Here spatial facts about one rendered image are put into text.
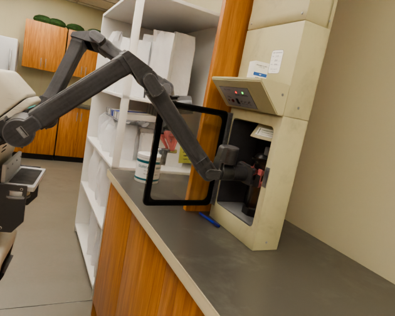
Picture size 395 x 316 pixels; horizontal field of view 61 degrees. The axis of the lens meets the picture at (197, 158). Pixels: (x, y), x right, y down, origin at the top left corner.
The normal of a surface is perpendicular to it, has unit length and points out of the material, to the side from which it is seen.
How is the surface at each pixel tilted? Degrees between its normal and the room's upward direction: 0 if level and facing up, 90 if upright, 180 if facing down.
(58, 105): 94
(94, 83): 94
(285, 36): 90
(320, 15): 90
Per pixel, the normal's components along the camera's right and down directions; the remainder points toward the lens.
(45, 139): 0.43, 0.23
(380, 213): -0.88, -0.09
